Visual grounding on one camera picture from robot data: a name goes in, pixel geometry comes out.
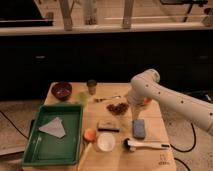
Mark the green plastic tray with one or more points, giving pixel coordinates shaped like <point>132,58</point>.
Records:
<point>55,137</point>

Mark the bunch of red grapes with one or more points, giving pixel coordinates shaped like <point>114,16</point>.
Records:
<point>119,109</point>

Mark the grey folded cloth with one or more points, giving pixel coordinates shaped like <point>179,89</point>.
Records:
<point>54,128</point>

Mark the metal spoon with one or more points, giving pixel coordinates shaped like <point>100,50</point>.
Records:
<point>106,98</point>

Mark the white paper cup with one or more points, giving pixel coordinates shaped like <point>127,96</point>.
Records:
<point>106,142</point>

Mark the blue sponge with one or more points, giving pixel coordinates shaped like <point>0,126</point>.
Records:
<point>139,129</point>

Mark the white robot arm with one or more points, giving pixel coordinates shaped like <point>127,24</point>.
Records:
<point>146,85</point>

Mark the white handled dish brush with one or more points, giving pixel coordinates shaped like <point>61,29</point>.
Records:
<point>133,145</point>

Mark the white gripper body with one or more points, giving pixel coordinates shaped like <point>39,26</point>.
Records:
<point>136,110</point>

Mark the small dark jar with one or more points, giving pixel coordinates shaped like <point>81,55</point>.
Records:
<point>91,84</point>

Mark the yellow banana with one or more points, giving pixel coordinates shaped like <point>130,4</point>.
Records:
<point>83,157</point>

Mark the black rectangular eraser block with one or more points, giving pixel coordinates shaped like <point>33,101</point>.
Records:
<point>108,126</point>

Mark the orange bowl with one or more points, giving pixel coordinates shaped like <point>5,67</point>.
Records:
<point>147,100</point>

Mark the orange ball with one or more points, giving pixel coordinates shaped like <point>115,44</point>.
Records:
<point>90,135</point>

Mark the green leafy toy vegetable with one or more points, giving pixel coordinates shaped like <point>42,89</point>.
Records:
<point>82,98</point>

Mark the dark red bowl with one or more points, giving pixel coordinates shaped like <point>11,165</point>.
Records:
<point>62,90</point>

